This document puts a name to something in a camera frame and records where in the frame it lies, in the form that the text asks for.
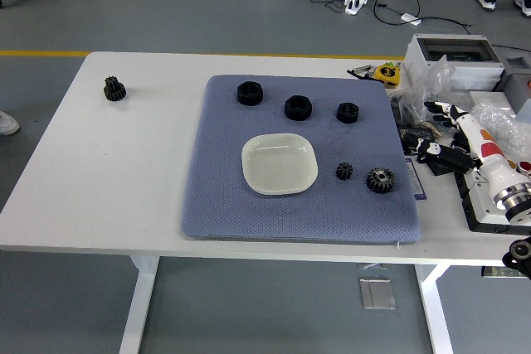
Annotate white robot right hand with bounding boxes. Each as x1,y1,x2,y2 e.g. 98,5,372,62
416,99,525,202

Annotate large black gear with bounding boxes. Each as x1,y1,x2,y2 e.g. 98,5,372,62
365,166,394,196

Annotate small black gear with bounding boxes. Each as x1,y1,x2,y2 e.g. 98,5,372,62
335,162,354,182

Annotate white square dish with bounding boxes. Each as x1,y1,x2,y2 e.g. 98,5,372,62
241,133,319,196

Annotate white flat box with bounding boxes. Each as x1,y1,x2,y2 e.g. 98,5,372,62
468,89,518,117

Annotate white button control box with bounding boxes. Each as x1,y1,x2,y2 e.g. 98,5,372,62
454,154,531,234

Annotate black labelled control box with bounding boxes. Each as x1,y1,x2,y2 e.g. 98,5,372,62
480,265,526,279

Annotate small black hex nut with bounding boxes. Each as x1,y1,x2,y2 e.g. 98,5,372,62
336,102,360,124

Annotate medium black hex nut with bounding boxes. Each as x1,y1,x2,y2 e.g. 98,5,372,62
284,95,313,121

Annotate large black hex nut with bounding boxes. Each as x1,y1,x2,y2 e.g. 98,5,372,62
236,80,263,105

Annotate black power adapter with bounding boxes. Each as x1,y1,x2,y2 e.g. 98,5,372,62
426,161,457,177

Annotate blue white label card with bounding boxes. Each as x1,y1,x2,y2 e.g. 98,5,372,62
404,158,428,201

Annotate flat black adapter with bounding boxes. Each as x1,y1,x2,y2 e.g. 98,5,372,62
398,126,436,143

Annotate clear plastic parts bag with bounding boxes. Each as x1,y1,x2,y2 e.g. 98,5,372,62
400,55,457,127

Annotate yellow tape measure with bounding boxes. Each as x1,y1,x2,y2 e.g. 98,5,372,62
370,62,402,89

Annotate metal pliers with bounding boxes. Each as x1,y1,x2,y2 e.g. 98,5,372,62
346,64,377,80

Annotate white table leg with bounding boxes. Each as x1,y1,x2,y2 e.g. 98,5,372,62
414,263,455,354
119,255,161,354

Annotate metal floor plate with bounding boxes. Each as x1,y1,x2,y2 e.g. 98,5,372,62
358,278,396,311

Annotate white power strip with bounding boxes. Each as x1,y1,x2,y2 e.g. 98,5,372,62
343,0,369,15

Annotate blue-grey textured mat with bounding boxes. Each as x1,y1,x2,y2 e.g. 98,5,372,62
179,74,422,246

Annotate black double gear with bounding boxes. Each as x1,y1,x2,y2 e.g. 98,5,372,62
103,75,127,102

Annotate white electrical enclosure box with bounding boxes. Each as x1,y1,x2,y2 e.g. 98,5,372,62
402,32,507,92

